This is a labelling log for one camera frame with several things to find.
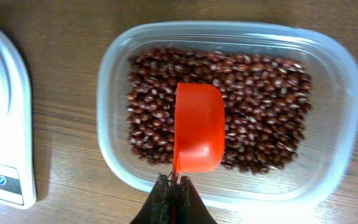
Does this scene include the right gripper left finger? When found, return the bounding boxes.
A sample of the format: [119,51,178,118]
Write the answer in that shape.
[130,173,177,224]

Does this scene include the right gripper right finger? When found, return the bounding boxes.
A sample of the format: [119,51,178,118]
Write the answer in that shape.
[174,176,217,224]

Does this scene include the orange measuring scoop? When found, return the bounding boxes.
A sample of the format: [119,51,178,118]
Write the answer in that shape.
[172,83,226,175]

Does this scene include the white digital kitchen scale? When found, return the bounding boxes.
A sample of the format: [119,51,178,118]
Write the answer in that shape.
[0,31,37,209]

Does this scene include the red beans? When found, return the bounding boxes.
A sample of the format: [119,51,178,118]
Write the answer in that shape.
[127,47,311,174]

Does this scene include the clear plastic container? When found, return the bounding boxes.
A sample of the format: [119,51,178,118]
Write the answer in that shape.
[97,21,358,211]

